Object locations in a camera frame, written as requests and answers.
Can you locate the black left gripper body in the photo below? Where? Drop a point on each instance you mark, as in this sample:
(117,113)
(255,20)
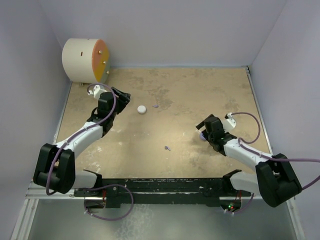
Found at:
(117,98)

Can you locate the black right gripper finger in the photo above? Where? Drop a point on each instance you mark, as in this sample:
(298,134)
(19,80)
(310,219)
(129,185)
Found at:
(202,124)
(205,134)

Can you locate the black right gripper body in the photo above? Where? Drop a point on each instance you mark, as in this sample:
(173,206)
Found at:
(210,139)

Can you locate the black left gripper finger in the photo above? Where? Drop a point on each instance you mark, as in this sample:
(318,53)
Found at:
(119,93)
(123,100)

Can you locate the purple charging case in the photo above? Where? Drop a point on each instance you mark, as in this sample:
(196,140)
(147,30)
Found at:
(201,136)

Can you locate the white charging case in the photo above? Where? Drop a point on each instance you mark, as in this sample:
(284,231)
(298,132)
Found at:
(141,109)

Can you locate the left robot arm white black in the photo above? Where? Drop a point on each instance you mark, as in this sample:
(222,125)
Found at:
(55,168)

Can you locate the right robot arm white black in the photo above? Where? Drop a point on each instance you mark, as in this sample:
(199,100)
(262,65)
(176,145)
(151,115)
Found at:
(273,179)

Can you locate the white cylinder orange face fixture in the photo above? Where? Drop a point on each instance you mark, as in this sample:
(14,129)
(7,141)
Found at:
(86,60)

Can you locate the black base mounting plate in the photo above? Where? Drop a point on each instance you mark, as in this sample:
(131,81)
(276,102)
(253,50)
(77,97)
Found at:
(115,192)

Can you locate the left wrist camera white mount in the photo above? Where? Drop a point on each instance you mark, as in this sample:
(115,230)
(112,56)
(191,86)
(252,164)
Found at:
(97,91)

